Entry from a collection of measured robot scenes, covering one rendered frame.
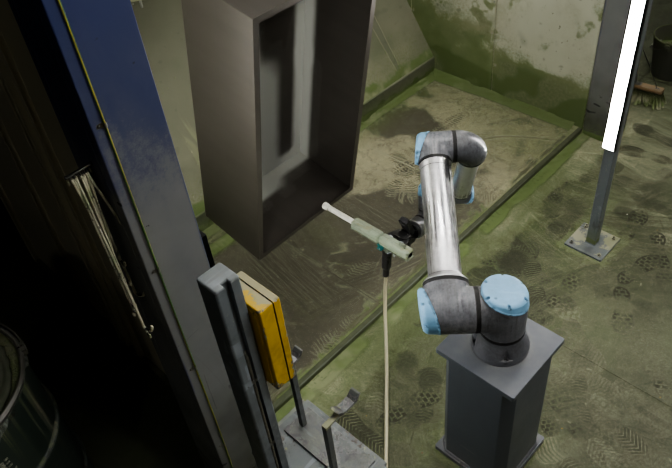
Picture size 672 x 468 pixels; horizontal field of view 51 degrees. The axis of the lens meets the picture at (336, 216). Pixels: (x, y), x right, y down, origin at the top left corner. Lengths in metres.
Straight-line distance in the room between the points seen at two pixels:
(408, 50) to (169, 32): 1.64
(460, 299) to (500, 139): 2.20
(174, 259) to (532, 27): 2.94
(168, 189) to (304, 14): 1.37
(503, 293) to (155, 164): 1.12
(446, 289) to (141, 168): 1.03
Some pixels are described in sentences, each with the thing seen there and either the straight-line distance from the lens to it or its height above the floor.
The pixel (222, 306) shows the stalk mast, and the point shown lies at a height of 1.60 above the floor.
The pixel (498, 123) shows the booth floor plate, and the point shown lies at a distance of 4.45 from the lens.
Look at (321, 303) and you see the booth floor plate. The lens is 3.37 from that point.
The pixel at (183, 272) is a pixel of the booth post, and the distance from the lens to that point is 1.97.
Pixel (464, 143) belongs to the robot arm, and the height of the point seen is 1.09.
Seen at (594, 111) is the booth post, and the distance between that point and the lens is 4.37.
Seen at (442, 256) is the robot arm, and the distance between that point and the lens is 2.30.
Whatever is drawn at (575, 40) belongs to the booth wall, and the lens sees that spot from 4.24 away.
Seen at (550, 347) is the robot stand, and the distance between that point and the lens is 2.47.
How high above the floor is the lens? 2.57
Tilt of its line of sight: 42 degrees down
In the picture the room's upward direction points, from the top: 7 degrees counter-clockwise
